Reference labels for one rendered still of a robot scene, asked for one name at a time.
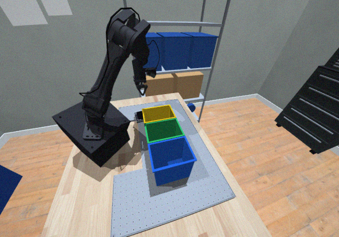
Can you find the yellow bin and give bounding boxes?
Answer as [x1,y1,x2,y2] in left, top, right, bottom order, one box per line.
[142,104,176,124]

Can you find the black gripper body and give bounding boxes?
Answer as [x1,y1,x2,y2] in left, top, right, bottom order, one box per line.
[133,69,147,87]

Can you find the blue open-top bin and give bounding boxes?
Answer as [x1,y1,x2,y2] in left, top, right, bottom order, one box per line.
[148,136,197,186]

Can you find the green bin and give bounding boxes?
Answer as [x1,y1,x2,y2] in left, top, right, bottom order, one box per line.
[144,118,185,144]

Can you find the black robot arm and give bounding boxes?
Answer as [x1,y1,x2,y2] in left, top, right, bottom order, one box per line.
[82,9,157,140]

